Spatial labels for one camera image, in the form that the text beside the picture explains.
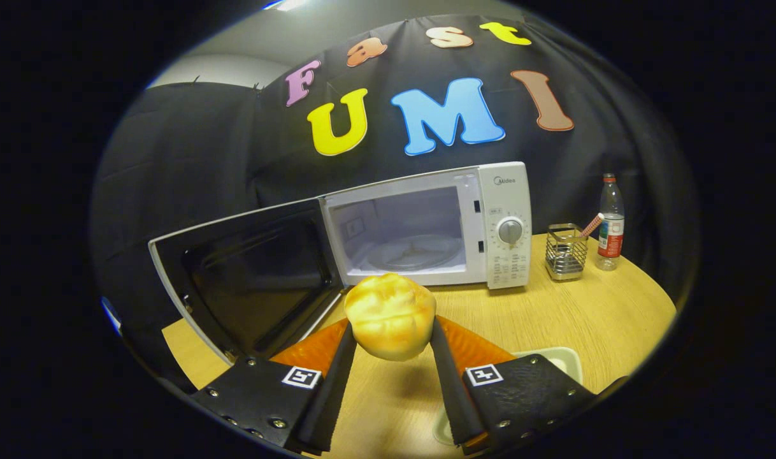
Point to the ceiling light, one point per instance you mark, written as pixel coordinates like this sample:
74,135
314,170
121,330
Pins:
289,4

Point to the pale green square plate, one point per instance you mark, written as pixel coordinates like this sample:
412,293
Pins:
563,360

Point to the red striped straw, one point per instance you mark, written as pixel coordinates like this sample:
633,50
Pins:
592,225

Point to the white and blue object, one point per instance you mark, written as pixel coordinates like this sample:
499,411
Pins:
111,317

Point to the golden bread bun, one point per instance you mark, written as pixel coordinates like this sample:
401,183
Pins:
391,315

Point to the clear plastic water bottle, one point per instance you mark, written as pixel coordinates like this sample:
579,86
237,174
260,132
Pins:
610,236

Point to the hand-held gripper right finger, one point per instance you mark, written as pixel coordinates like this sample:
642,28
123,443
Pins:
455,389

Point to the glass microwave turntable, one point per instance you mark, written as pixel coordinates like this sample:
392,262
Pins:
413,255

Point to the white microwave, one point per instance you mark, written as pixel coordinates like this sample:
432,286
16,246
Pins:
509,191

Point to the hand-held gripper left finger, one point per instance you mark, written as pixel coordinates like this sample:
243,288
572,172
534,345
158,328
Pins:
337,389

